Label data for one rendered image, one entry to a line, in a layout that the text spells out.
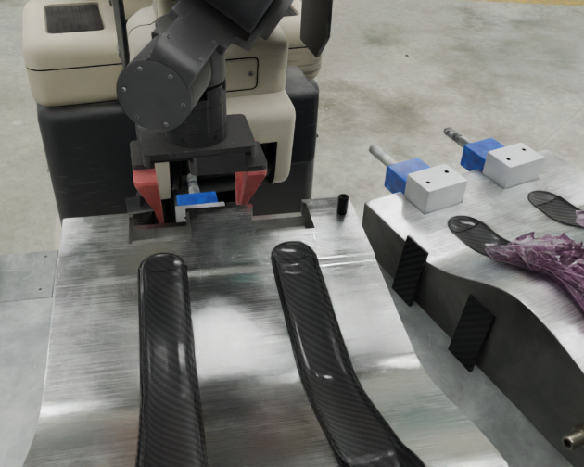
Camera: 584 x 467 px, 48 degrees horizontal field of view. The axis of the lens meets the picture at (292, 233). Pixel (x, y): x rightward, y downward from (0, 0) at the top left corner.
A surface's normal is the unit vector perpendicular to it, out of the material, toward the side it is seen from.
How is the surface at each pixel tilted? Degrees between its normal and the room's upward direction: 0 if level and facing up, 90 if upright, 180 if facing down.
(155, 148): 1
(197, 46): 32
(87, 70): 90
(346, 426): 28
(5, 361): 0
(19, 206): 0
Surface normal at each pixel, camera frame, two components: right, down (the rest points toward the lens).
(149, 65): -0.16, 0.59
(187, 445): -0.29, -0.93
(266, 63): 0.30, 0.70
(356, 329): 0.05, -0.76
